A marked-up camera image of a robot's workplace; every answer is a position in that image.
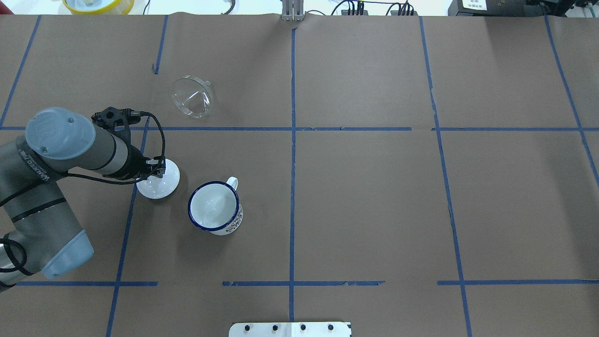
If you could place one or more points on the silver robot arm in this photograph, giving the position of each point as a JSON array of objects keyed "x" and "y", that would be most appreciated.
[{"x": 57, "y": 143}]

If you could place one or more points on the yellow tape roll with plate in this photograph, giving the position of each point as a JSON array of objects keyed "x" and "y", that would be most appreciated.
[{"x": 99, "y": 7}]

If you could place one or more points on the aluminium frame post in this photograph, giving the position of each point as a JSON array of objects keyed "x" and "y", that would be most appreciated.
[{"x": 292, "y": 10}]

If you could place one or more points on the white enamel mug blue rim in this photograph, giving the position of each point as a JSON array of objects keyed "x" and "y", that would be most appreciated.
[{"x": 215, "y": 207}]

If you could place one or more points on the orange black connector module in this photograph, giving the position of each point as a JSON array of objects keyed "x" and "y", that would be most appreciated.
[{"x": 354, "y": 8}]

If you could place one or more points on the white ceramic lid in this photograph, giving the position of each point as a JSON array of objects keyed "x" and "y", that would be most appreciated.
[{"x": 156, "y": 188}]

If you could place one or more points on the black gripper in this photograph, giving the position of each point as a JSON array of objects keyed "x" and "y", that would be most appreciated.
[{"x": 133, "y": 164}]

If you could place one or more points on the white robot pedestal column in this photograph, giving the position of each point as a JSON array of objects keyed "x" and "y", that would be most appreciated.
[{"x": 291, "y": 329}]

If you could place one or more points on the black computer box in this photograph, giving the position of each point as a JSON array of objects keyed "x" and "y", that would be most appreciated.
[{"x": 497, "y": 8}]

